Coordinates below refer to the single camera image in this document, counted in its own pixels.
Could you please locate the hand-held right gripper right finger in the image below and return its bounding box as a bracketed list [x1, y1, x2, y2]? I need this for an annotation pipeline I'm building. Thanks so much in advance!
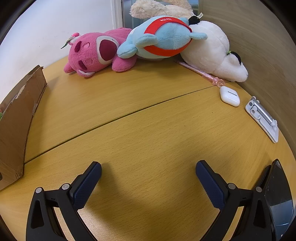
[195, 160, 278, 241]

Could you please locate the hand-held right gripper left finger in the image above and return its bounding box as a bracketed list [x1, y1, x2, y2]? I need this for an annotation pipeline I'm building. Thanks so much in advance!
[25, 161, 102, 241]

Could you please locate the shallow cardboard box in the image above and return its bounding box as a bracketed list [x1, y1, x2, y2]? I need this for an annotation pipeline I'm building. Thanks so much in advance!
[0, 65, 48, 192]

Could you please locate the black phone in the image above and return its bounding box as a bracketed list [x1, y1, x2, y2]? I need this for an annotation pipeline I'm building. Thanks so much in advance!
[256, 159, 295, 241]

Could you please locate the wooden desk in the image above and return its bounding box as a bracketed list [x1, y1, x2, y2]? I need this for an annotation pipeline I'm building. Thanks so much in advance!
[0, 56, 296, 241]

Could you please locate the white folding phone stand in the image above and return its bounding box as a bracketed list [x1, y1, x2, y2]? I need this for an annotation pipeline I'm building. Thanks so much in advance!
[245, 96, 279, 143]

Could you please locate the white earbuds case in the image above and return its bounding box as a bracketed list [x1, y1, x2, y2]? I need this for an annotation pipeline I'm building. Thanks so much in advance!
[219, 86, 241, 107]

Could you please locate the pink pen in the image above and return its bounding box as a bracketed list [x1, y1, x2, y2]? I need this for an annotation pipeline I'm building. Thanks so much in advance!
[174, 60, 225, 88]

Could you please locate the pink plush bear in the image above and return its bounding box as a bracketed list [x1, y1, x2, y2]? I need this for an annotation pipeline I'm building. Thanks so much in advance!
[61, 27, 137, 78]

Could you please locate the white plush toy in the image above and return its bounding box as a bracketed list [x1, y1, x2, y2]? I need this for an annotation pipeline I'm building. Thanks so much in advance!
[180, 13, 249, 82]

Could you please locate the blue plush toy red band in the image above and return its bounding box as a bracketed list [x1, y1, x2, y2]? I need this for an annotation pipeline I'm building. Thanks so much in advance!
[117, 15, 208, 61]

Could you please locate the beige plush toy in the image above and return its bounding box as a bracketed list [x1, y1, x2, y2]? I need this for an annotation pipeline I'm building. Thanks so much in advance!
[129, 0, 195, 19]

